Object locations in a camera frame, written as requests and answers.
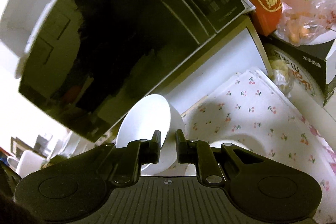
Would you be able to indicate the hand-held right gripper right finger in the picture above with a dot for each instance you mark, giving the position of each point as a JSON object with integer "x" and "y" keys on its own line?
{"x": 181, "y": 146}

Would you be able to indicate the black and white cardboard box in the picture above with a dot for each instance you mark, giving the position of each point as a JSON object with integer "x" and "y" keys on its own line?
{"x": 302, "y": 56}

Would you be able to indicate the plastic bag of oranges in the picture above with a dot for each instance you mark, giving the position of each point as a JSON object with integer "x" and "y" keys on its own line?
{"x": 309, "y": 16}

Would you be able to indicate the white bowl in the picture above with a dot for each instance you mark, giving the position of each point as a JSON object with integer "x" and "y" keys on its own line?
{"x": 141, "y": 121}

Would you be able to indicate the cherry print tablecloth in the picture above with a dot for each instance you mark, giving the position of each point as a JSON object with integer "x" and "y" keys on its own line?
{"x": 249, "y": 108}

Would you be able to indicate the black microwave oven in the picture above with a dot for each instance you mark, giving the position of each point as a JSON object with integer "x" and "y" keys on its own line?
{"x": 131, "y": 16}

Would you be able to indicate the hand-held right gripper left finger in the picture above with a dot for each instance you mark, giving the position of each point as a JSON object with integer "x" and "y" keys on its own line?
{"x": 156, "y": 146}

